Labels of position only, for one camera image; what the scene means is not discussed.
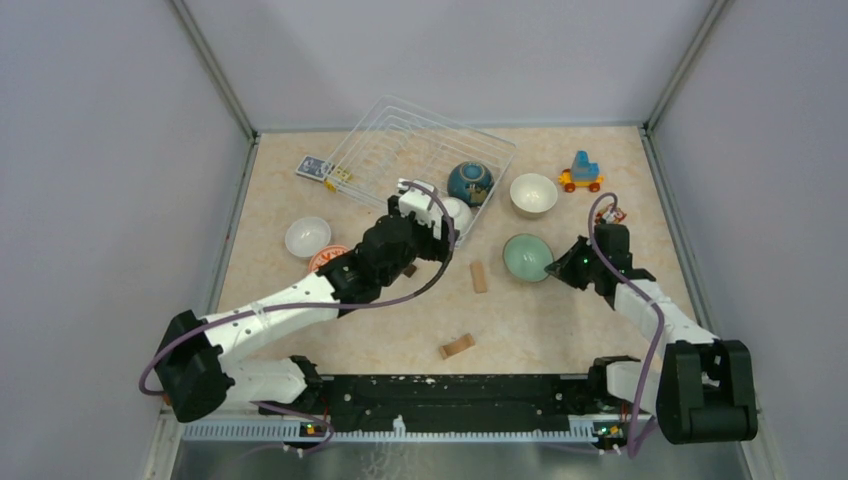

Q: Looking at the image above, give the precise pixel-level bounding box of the light green ceramic bowl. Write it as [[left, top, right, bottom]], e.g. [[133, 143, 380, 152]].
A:
[[502, 233, 554, 283]]

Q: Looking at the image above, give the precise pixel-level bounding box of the orange patterned white bowl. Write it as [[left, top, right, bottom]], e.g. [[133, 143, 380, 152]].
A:
[[308, 245, 349, 272]]

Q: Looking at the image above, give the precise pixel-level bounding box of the beige ceramic bowl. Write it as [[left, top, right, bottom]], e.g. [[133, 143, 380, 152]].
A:
[[509, 173, 559, 219]]

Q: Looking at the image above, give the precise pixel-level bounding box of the plain white bowl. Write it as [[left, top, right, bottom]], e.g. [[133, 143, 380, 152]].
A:
[[284, 216, 332, 259]]

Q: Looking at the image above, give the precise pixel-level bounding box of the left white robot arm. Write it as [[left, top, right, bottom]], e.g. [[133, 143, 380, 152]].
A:
[[142, 213, 461, 423]]

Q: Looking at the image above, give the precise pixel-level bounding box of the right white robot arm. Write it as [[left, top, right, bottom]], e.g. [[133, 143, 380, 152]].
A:
[[545, 224, 759, 445]]

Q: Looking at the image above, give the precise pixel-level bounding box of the red owl toy block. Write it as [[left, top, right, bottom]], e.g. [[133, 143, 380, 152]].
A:
[[594, 204, 627, 225]]

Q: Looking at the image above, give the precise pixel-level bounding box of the blue yellow toy train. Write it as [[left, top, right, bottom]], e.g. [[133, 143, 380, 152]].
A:
[[557, 150, 604, 193]]

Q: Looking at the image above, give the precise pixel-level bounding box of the white ceramic bowl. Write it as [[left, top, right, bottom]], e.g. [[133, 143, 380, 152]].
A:
[[442, 197, 474, 240]]

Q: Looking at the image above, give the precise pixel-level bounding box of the light wooden block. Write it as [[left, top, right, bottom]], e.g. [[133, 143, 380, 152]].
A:
[[469, 261, 488, 294]]

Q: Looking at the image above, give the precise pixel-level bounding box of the small yellow patterned tile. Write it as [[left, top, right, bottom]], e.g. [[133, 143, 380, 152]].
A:
[[323, 167, 353, 193]]

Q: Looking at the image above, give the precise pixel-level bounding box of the dark teal patterned bowl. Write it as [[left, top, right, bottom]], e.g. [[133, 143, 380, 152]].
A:
[[447, 161, 494, 208]]

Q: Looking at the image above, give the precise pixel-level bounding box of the notched wooden block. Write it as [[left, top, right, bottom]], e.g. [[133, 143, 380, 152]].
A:
[[438, 333, 476, 360]]

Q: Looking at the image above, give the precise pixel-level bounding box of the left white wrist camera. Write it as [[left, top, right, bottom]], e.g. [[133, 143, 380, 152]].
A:
[[397, 178, 443, 239]]

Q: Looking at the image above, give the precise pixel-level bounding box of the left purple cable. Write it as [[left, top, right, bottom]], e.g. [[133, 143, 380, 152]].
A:
[[137, 180, 458, 458]]

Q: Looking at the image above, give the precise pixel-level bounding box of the white wire dish rack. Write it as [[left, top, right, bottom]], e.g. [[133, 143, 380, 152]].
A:
[[329, 95, 517, 247]]

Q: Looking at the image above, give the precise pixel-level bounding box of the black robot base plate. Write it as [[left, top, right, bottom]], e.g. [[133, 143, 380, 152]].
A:
[[287, 374, 630, 433]]

